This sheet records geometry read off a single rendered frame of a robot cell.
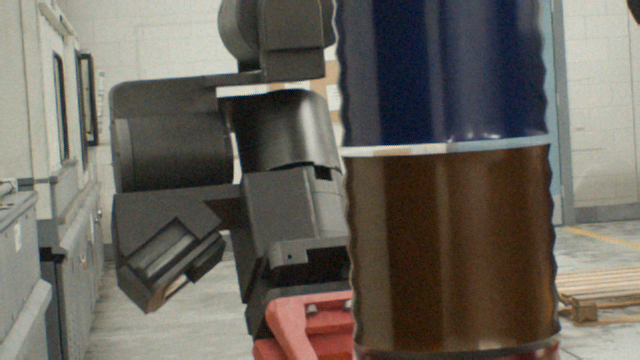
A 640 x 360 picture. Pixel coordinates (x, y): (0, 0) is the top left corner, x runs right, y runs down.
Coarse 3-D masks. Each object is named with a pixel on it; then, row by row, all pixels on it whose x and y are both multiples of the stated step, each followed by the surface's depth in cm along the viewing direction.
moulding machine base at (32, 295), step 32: (32, 192) 382; (0, 224) 279; (32, 224) 377; (0, 256) 286; (32, 256) 369; (0, 288) 282; (32, 288) 359; (0, 320) 277; (32, 320) 323; (0, 352) 270; (32, 352) 341
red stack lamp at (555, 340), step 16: (560, 336) 24; (368, 352) 24; (384, 352) 24; (400, 352) 24; (416, 352) 23; (432, 352) 23; (448, 352) 23; (464, 352) 23; (480, 352) 23; (496, 352) 23; (512, 352) 23; (528, 352) 23; (544, 352) 23
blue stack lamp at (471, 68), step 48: (336, 0) 24; (384, 0) 23; (432, 0) 22; (480, 0) 22; (528, 0) 23; (336, 48) 24; (384, 48) 23; (432, 48) 22; (480, 48) 22; (528, 48) 23; (384, 96) 23; (432, 96) 22; (480, 96) 22; (528, 96) 23; (384, 144) 23
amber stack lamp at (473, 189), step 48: (480, 144) 25; (528, 144) 24; (384, 192) 23; (432, 192) 22; (480, 192) 22; (528, 192) 23; (384, 240) 23; (432, 240) 23; (480, 240) 22; (528, 240) 23; (384, 288) 23; (432, 288) 23; (480, 288) 22; (528, 288) 23; (384, 336) 23; (432, 336) 23; (480, 336) 23; (528, 336) 23
